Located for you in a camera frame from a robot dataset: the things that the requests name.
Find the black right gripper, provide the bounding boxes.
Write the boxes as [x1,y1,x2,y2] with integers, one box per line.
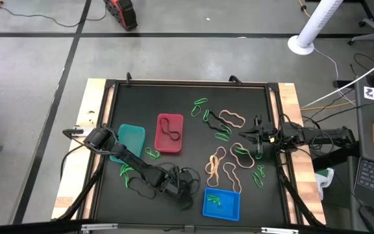
[238,114,281,158]

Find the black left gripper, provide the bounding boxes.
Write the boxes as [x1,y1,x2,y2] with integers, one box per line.
[156,164,195,211]

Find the beige wooden pieces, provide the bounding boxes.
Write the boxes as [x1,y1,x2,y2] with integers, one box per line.
[207,155,221,183]
[205,146,227,175]

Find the black rubber band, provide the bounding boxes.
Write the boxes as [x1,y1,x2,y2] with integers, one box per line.
[127,177,157,200]
[159,117,181,142]
[206,110,232,133]

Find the blue plastic basket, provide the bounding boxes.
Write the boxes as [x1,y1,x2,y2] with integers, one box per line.
[202,187,242,222]

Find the red plastic basket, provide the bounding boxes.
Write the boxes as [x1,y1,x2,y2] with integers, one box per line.
[153,113,184,154]

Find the white green bag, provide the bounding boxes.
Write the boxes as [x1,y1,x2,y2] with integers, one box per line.
[314,167,336,201]

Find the teal plastic basket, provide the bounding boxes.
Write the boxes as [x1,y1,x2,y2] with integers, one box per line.
[109,123,146,164]

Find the dark grey side desk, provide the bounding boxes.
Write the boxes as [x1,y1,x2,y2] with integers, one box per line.
[349,76,374,234]

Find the black keyboard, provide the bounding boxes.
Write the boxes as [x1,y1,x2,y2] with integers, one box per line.
[353,155,374,212]

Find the black computer mouse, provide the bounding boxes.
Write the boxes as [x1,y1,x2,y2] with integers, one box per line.
[358,205,374,234]

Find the red black floor machine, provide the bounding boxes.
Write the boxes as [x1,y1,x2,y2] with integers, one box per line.
[103,0,139,32]

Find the yellow cable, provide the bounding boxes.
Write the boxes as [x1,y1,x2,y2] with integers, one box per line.
[300,101,356,111]
[296,0,312,18]

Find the silver metal bracket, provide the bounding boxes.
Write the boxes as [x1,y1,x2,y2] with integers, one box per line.
[260,227,300,234]
[81,222,119,233]

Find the thin white fan cable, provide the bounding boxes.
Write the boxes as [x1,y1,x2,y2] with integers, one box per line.
[312,45,356,105]

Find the black floor cable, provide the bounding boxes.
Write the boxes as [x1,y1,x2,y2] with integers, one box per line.
[0,0,108,29]

